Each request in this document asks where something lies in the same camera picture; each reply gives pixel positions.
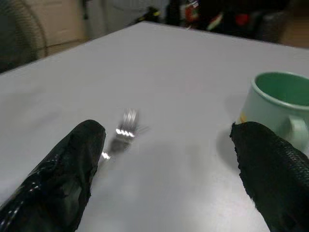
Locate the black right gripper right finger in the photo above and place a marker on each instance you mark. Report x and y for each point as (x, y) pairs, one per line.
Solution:
(272, 174)

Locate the mint green ceramic mug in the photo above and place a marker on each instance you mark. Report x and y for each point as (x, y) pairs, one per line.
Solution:
(277, 106)

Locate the beige panelled door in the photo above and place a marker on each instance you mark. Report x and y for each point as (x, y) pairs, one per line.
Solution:
(60, 21)

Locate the large grey standing fan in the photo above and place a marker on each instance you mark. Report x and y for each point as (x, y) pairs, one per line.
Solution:
(17, 36)

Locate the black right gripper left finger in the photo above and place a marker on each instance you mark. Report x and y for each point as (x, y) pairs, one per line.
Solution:
(58, 174)

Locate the black and yellow tool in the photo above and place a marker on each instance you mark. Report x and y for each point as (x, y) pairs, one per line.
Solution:
(150, 12)

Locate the silver metal fork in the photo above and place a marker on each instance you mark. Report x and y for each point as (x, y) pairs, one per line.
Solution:
(122, 134)

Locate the black shelf with colourful items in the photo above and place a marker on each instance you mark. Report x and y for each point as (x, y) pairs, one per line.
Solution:
(231, 18)

